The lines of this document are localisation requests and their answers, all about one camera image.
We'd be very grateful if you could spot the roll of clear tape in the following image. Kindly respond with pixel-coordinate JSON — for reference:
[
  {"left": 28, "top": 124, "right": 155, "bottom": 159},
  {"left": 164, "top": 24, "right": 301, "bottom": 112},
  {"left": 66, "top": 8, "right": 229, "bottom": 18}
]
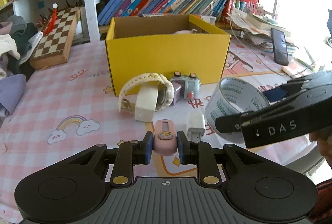
[{"left": 205, "top": 77, "right": 270, "bottom": 144}]

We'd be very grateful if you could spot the white usb charger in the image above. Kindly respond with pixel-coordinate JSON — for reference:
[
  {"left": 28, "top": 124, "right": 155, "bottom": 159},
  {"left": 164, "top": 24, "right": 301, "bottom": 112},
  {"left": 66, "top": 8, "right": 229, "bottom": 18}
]
[{"left": 186, "top": 110, "right": 206, "bottom": 142}]

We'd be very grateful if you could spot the pink utility knife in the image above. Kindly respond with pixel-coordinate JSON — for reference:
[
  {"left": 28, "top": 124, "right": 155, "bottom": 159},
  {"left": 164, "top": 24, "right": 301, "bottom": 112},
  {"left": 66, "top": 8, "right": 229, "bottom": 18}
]
[{"left": 153, "top": 119, "right": 177, "bottom": 156}]

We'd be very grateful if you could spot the white foam block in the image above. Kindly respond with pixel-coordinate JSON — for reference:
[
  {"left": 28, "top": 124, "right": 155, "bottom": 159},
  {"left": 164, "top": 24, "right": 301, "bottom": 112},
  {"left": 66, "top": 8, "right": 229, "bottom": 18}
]
[{"left": 134, "top": 83, "right": 158, "bottom": 123}]

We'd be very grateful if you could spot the person right hand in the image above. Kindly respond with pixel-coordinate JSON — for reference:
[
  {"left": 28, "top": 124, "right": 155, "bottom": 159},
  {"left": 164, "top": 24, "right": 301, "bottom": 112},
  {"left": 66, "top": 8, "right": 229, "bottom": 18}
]
[{"left": 309, "top": 129, "right": 332, "bottom": 166}]

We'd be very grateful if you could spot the black smartphone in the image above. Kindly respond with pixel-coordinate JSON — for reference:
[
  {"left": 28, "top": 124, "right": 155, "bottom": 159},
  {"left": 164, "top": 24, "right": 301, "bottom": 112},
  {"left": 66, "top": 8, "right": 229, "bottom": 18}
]
[{"left": 270, "top": 28, "right": 289, "bottom": 66}]

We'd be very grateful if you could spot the purple small cube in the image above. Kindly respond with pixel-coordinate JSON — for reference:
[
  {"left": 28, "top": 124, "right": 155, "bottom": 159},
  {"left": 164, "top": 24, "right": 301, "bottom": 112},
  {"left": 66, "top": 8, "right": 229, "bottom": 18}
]
[{"left": 172, "top": 82, "right": 182, "bottom": 105}]

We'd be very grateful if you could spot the pile of papers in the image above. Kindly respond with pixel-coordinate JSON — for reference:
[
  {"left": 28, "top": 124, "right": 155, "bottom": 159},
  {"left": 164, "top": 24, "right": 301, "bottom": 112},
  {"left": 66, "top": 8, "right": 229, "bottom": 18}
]
[{"left": 226, "top": 9, "right": 299, "bottom": 49}]

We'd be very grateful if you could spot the cream wrist watch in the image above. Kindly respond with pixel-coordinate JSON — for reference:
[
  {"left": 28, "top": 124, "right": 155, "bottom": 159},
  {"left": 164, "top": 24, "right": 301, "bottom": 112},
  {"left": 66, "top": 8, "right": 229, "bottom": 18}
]
[{"left": 118, "top": 73, "right": 174, "bottom": 115}]

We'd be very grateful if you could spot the pink plush toy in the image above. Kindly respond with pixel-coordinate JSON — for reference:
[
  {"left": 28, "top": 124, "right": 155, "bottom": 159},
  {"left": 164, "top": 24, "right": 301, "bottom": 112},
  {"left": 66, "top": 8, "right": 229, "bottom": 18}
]
[{"left": 174, "top": 29, "right": 197, "bottom": 35}]

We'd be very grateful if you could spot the yellow cardboard box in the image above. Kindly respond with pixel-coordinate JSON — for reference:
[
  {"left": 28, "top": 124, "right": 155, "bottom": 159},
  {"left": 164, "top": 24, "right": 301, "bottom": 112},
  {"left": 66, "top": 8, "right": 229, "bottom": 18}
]
[{"left": 106, "top": 15, "right": 231, "bottom": 96}]

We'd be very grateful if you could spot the wooden chess board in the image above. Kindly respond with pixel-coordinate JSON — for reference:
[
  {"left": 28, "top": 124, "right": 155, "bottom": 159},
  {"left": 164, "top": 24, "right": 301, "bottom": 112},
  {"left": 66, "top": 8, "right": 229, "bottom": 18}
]
[{"left": 29, "top": 7, "right": 81, "bottom": 70}]

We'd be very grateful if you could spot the red tassel ornament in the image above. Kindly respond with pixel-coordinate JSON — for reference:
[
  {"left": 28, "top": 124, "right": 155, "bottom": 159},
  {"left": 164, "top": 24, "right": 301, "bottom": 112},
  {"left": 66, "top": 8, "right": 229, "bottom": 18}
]
[{"left": 43, "top": 3, "right": 58, "bottom": 36}]

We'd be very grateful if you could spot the row of books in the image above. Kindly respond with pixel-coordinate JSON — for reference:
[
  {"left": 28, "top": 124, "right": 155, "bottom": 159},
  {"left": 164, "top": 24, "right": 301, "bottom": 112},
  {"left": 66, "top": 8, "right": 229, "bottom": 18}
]
[{"left": 97, "top": 0, "right": 259, "bottom": 26}]

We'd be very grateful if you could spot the pile of clothes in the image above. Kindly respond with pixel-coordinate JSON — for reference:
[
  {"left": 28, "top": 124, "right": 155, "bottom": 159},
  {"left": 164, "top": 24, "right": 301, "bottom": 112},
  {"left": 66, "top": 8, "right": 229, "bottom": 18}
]
[{"left": 1, "top": 15, "right": 43, "bottom": 119}]

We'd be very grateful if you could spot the grey toy camera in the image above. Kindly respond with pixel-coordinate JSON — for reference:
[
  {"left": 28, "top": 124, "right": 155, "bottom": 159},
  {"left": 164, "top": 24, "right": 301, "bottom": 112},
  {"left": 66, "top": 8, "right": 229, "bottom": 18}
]
[{"left": 171, "top": 71, "right": 201, "bottom": 100}]

